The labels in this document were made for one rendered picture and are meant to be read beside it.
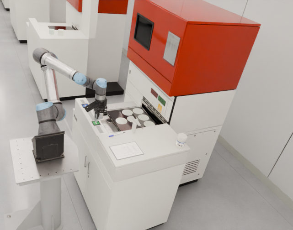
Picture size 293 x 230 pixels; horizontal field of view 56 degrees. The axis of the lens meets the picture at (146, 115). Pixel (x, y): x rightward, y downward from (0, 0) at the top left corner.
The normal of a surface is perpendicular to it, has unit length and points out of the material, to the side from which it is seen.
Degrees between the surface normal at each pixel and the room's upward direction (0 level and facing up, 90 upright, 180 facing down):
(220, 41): 90
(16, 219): 0
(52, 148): 90
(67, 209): 0
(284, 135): 90
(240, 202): 0
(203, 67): 90
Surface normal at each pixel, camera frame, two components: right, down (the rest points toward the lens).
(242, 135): -0.87, 0.13
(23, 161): 0.17, -0.83
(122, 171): 0.47, 0.54
